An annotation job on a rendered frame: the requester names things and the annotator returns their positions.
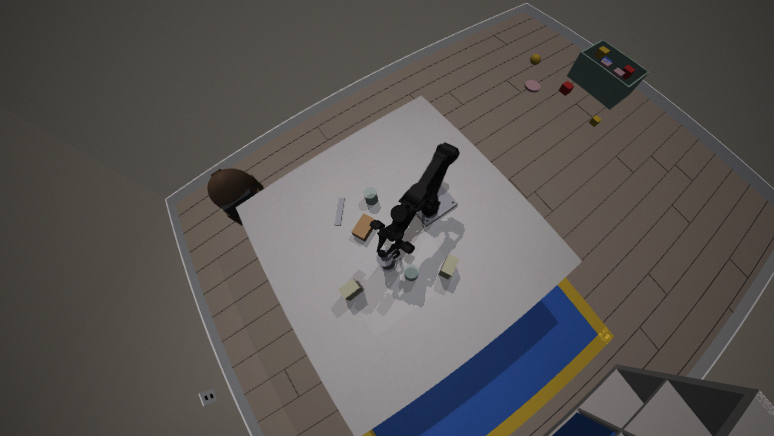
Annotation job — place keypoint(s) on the french press coffee maker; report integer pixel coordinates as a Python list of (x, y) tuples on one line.
[(387, 264)]

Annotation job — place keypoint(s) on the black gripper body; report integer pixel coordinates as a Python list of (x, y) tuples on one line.
[(407, 247)]

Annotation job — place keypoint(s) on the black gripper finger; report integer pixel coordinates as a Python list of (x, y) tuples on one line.
[(381, 242), (391, 249)]

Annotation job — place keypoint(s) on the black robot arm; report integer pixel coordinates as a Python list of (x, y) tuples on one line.
[(422, 195)]

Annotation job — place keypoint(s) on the grey flat bar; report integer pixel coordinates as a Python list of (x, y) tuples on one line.
[(339, 211)]

